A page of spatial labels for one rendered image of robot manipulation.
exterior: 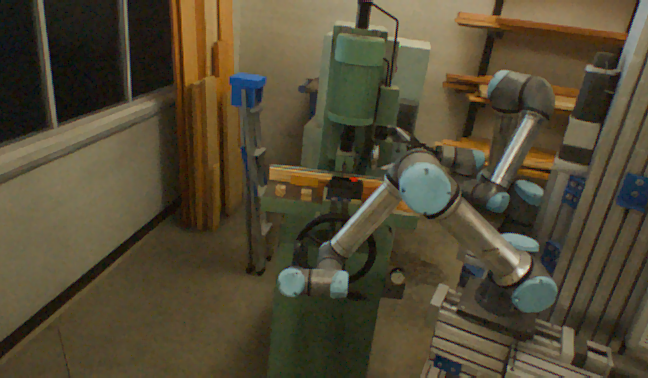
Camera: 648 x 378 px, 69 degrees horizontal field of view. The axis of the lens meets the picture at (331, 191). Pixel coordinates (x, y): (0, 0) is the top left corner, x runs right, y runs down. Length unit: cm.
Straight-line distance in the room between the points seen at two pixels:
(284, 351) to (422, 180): 127
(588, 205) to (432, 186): 59
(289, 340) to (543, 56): 306
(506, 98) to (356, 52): 55
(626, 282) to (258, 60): 347
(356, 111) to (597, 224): 86
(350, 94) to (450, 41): 247
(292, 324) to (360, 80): 105
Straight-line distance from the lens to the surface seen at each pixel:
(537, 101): 174
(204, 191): 331
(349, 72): 173
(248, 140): 262
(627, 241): 163
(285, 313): 206
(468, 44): 415
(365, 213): 134
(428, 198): 115
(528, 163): 391
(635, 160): 155
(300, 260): 149
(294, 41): 427
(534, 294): 135
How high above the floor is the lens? 166
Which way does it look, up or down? 23 degrees down
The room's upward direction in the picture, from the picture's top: 7 degrees clockwise
